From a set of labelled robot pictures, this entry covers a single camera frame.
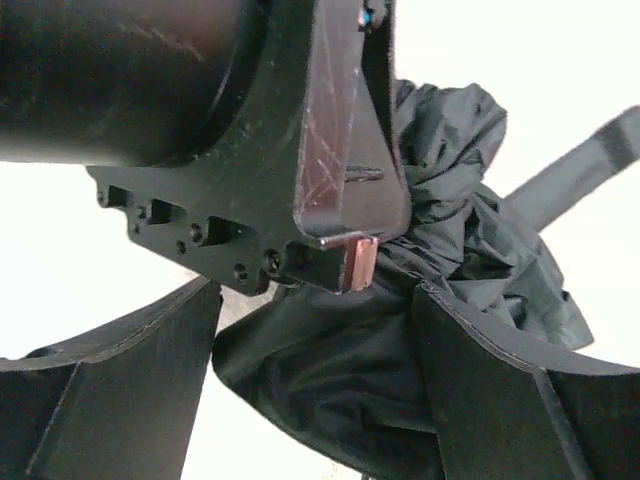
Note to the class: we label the black folding umbrella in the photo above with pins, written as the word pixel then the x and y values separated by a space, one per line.
pixel 344 374

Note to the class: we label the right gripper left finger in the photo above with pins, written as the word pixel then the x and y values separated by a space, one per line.
pixel 117 402

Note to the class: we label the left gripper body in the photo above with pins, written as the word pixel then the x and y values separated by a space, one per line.
pixel 220 198

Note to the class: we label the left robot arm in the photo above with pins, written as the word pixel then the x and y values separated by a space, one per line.
pixel 77 81

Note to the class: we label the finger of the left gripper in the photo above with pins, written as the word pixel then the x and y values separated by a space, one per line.
pixel 352 182

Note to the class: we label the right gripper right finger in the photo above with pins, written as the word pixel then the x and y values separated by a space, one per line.
pixel 508 405

